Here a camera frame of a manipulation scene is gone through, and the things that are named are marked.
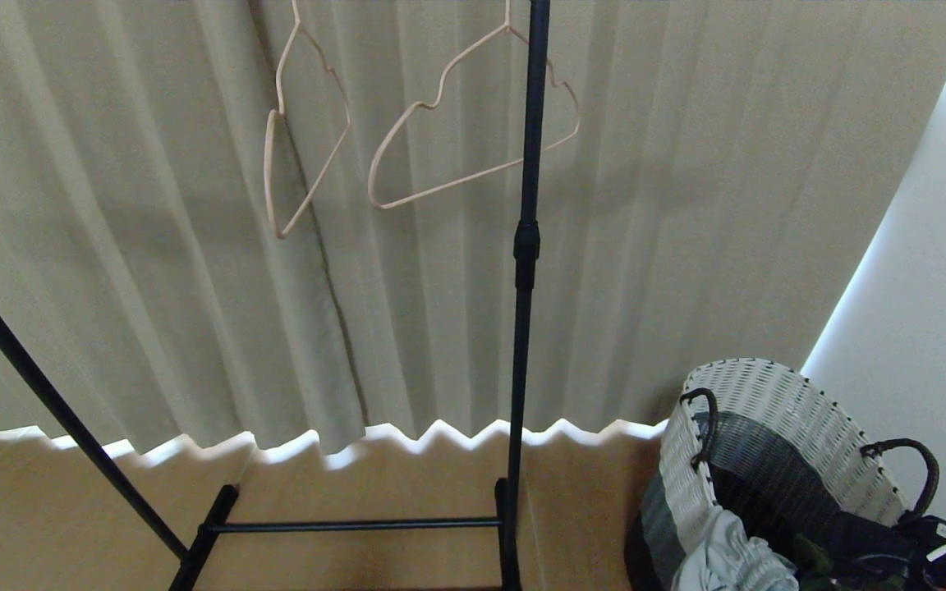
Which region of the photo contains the white laundry basket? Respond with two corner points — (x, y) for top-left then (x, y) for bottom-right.
(625, 358), (942, 591)

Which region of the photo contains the black clothes rack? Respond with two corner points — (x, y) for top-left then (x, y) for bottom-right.
(0, 0), (552, 591)

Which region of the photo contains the pink clothes hanger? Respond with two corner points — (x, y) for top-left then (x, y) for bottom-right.
(367, 0), (582, 211)
(264, 0), (352, 241)

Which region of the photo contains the pale grey garment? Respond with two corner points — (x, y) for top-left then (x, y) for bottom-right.
(670, 505), (800, 591)

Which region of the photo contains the beige curtain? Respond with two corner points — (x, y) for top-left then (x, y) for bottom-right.
(0, 0), (946, 473)

